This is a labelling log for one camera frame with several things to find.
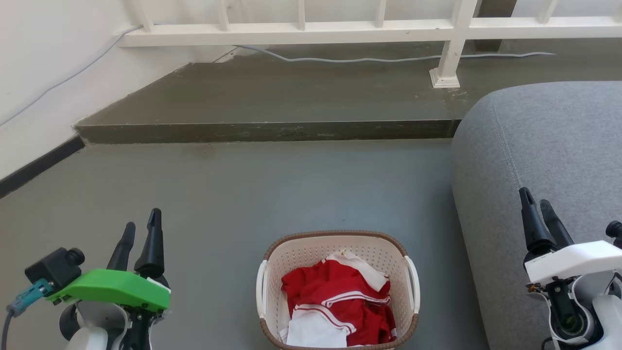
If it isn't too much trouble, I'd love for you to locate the white cloth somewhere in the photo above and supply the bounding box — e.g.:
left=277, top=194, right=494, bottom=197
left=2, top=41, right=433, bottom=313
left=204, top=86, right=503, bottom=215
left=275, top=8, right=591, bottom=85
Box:
left=286, top=307, right=351, bottom=349

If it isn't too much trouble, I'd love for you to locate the white railing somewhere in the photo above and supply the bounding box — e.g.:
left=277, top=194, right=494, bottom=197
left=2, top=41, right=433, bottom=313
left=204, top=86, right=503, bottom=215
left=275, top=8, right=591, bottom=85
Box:
left=119, top=0, right=622, bottom=89

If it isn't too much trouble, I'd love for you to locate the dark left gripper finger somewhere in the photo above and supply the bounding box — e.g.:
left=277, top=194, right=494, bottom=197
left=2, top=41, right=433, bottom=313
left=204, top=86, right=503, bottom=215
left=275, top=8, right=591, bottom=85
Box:
left=106, top=222, right=137, bottom=272
left=134, top=209, right=165, bottom=280

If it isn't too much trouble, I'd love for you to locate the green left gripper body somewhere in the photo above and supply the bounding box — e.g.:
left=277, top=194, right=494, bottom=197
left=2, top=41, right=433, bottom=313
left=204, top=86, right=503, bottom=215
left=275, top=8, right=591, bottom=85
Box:
left=46, top=269, right=172, bottom=312

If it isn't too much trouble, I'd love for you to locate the raised concrete step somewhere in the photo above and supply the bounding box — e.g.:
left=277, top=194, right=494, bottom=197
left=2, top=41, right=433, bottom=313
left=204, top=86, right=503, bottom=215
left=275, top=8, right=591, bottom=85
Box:
left=74, top=40, right=622, bottom=144

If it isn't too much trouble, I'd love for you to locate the black baseboard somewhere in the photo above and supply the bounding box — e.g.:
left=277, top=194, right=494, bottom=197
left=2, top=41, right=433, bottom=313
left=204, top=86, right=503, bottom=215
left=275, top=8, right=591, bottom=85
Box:
left=0, top=136, right=86, bottom=199

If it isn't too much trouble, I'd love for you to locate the red white-striped garment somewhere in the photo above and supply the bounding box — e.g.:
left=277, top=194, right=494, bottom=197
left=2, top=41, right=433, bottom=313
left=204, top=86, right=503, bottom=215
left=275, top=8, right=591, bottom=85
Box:
left=281, top=250, right=397, bottom=348

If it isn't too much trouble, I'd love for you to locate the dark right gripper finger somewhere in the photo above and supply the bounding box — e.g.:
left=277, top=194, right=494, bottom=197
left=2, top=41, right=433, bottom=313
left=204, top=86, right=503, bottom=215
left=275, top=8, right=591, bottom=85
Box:
left=519, top=187, right=556, bottom=254
left=540, top=199, right=575, bottom=249

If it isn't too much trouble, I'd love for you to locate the white brown-rimmed laundry basket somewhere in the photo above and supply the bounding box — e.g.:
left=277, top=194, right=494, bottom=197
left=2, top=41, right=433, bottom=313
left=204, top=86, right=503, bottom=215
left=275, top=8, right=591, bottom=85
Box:
left=256, top=230, right=421, bottom=350

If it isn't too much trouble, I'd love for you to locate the teal cable connector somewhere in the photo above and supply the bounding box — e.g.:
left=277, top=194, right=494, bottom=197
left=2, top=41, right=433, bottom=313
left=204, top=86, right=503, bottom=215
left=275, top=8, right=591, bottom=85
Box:
left=7, top=280, right=53, bottom=316

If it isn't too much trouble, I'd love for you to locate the grey fabric sofa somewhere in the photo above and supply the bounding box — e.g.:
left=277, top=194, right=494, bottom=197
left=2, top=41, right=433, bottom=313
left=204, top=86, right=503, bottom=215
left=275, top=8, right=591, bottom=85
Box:
left=451, top=81, right=622, bottom=350

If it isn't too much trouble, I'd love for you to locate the grey cable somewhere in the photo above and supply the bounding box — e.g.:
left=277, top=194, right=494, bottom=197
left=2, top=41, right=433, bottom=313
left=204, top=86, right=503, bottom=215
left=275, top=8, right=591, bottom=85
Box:
left=0, top=25, right=144, bottom=127
left=236, top=45, right=555, bottom=64

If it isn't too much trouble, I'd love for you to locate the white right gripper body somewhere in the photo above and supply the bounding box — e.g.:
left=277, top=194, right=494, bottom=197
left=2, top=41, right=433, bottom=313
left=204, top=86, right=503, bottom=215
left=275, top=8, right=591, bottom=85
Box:
left=524, top=241, right=622, bottom=285

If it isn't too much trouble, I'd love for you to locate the dark left arm cable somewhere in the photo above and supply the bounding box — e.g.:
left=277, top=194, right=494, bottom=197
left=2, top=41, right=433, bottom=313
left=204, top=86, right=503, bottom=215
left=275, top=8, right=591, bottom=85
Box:
left=0, top=310, right=15, bottom=350

